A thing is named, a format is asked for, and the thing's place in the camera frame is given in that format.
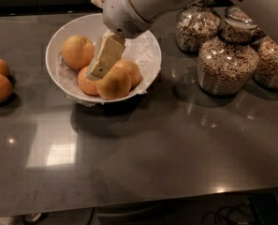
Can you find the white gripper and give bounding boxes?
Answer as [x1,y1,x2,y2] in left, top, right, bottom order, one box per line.
[87,0,153,80]

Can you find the large orange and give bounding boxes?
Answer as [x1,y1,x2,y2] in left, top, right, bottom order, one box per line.
[95,67,131,100]
[61,35,95,70]

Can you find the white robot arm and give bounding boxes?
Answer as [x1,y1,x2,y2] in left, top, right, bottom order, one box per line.
[91,0,278,45]

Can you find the white plastic bowl liner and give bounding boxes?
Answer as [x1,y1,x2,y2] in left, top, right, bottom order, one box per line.
[55,15,162,108]

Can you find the white bowl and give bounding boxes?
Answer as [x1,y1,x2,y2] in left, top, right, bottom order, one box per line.
[45,13,162,105]

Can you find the orange right in bowl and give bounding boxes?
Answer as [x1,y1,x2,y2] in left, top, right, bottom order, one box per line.
[115,59,141,88]

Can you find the large orange front in bowl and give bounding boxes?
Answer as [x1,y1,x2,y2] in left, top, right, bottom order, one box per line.
[95,67,131,100]

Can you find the orange front left in bowl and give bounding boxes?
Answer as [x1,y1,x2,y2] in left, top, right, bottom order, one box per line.
[78,67,98,96]

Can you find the glass jar of square cereal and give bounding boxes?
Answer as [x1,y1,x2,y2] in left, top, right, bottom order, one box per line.
[176,4,221,53]

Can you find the glass jar of colourful cereal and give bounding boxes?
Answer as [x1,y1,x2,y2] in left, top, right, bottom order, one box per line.
[254,28,278,90]

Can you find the black box under table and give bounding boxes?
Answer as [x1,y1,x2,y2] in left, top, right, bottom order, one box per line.
[249,194,278,225]

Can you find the glass jar of ring cereal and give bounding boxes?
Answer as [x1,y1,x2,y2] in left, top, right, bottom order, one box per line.
[197,7,258,96]

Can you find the black cables under table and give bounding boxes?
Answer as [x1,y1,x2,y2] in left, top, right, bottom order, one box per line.
[200,200,258,225]

